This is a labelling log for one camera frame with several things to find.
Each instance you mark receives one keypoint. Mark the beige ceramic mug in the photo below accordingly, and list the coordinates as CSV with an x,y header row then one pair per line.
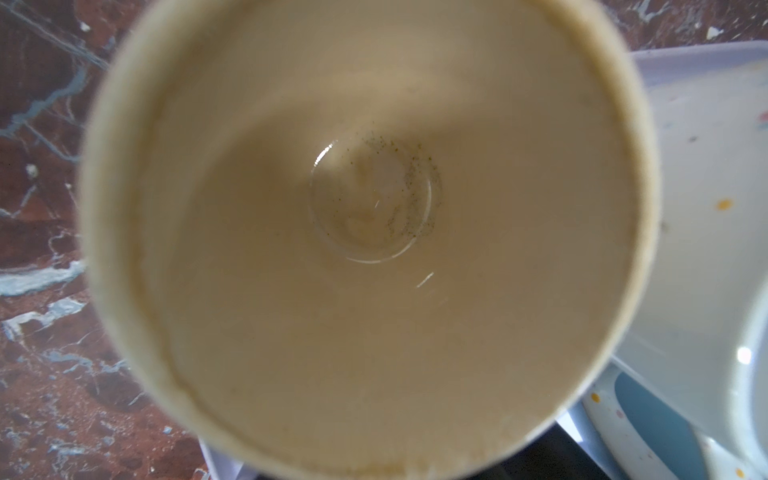
x,y
369,239

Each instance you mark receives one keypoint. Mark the white speckled mug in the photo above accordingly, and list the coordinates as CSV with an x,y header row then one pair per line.
x,y
699,339

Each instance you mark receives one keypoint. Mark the black mug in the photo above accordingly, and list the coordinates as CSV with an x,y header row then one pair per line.
x,y
553,456

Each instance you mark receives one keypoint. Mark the lilac plastic tray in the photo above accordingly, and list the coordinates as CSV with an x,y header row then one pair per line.
x,y
657,67

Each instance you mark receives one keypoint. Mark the white mug blue handle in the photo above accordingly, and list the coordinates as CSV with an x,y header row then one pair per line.
x,y
649,440

